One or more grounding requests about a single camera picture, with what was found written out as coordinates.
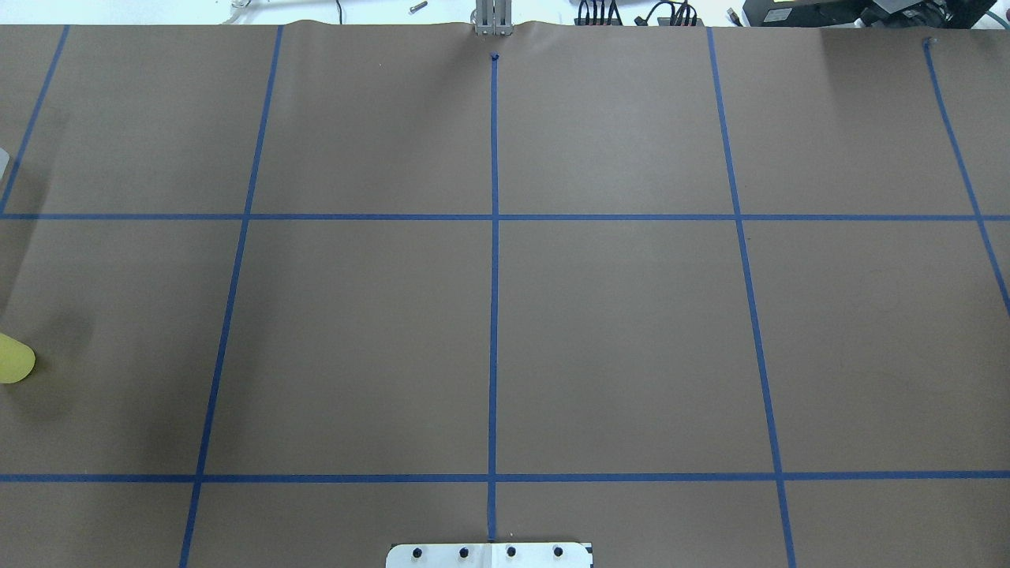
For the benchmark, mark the clear plastic storage box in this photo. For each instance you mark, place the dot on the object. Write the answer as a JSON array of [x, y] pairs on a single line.
[[4, 162]]

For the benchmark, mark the yellow plastic cup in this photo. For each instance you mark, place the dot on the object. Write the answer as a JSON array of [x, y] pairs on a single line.
[[17, 360]]

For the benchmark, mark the aluminium frame post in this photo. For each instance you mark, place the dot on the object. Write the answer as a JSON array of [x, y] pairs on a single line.
[[493, 18]]

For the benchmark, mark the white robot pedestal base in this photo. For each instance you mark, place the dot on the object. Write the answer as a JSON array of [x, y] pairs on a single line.
[[516, 554]]

